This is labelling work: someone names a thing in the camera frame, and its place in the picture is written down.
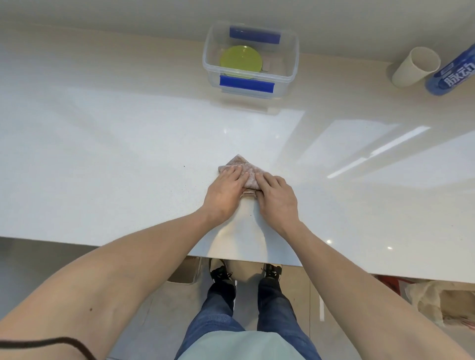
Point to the pinkish brown cloth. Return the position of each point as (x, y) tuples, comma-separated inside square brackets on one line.
[(245, 167)]

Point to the person's pale green shirt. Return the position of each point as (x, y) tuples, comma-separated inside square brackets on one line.
[(239, 346)]

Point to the beige bin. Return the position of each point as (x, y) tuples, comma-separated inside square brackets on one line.
[(183, 272)]

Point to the clear plastic container blue clips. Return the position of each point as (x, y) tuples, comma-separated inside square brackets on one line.
[(252, 70)]

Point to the person's right thumb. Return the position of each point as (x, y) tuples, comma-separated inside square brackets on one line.
[(259, 194)]

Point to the person's left forearm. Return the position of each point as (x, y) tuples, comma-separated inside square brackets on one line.
[(111, 282)]

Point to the blue bottle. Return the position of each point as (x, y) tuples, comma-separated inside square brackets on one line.
[(451, 74)]

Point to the person's right black shoe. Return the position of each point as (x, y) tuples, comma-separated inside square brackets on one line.
[(272, 271)]

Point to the person's right little finger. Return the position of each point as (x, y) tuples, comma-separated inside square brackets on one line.
[(289, 192)]

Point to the beige cup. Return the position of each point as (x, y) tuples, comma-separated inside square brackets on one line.
[(413, 68)]

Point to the person's right forearm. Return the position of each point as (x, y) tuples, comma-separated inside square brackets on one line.
[(356, 296)]

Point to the person's right hand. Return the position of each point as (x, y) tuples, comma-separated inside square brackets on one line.
[(278, 207)]

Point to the person's left leg blue jeans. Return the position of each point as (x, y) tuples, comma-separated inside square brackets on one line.
[(213, 319)]

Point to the person's right leg blue jeans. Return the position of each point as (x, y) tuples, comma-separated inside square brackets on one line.
[(280, 311)]

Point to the whitish plastic bag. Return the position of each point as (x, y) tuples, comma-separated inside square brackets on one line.
[(438, 296)]

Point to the person's left little finger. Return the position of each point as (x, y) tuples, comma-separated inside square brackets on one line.
[(219, 177)]

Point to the person's left black shoe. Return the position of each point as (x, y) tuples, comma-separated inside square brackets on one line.
[(220, 273)]

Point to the person's left thumb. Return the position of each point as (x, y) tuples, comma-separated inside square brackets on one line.
[(245, 185)]

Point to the person's left hand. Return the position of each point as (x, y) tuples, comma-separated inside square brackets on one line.
[(222, 196)]

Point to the red package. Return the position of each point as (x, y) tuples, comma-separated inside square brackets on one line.
[(391, 283)]

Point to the person's black shoe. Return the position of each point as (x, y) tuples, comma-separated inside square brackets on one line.
[(220, 273), (272, 271)]

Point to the person's leg blue jeans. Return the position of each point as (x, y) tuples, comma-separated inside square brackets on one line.
[(280, 311), (213, 319)]

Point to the person's left middle finger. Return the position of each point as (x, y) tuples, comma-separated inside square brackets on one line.
[(236, 173)]

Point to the person's right middle finger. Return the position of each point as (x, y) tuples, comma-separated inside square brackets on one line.
[(274, 180)]

